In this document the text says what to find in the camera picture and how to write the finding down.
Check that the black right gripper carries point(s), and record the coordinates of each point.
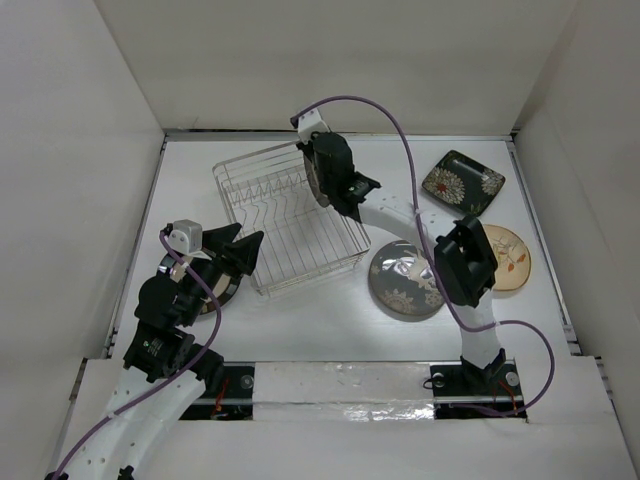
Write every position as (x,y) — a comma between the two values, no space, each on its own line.
(307,147)

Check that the metal wire dish rack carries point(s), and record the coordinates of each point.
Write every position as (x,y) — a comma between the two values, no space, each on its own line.
(268,191)

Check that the aluminium table edge rail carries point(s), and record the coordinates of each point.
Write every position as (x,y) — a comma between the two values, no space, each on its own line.
(568,328)

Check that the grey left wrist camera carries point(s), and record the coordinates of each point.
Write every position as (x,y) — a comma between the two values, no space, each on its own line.
(183,236)

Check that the aluminium front rail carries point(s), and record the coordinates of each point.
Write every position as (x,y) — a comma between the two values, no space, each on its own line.
(342,391)

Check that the cream round bird plate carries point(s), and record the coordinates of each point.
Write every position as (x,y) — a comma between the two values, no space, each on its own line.
(512,256)

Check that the cream plate glossy dark rim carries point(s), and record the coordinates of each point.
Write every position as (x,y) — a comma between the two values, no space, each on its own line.
(224,290)

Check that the grey round deer plate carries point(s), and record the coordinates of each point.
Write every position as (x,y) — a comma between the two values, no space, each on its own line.
(401,279)

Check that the cream plate brown rim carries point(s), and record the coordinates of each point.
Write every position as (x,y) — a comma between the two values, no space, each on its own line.
(311,176)

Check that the black square floral plate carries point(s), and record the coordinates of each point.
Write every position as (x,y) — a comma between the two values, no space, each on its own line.
(463,184)

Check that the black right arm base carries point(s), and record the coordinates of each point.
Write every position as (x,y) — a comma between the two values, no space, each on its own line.
(457,396)

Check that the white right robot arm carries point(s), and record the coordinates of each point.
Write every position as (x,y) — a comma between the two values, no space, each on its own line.
(458,252)

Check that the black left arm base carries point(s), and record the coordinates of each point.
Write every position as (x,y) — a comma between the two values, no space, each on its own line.
(231,400)

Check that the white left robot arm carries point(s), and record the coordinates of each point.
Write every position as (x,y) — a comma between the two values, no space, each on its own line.
(164,369)

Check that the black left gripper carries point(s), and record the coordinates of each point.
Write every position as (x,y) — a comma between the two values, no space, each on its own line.
(241,253)

